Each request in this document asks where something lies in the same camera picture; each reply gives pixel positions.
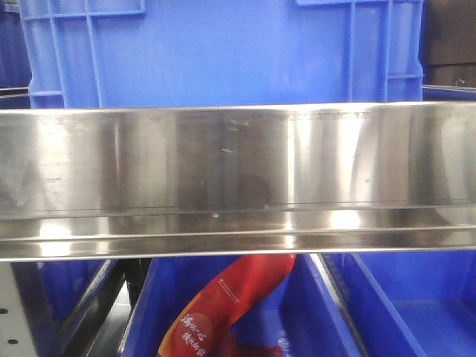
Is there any blue bin lower middle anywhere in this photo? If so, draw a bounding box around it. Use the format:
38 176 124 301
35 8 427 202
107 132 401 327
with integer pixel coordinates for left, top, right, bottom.
121 254 361 356

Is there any large blue bin upper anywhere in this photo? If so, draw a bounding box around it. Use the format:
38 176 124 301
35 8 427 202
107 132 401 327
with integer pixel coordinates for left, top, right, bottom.
18 1 424 108

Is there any blue bin lower right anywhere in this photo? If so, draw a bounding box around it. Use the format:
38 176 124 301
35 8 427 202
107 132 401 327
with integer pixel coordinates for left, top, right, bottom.
325 251 475 356

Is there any stainless steel shelf rack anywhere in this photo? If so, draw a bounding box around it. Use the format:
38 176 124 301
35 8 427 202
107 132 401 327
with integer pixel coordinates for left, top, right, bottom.
1 102 475 261

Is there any red printed plastic bag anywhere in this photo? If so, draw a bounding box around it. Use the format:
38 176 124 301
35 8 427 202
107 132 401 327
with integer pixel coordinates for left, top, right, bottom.
156 254 297 356

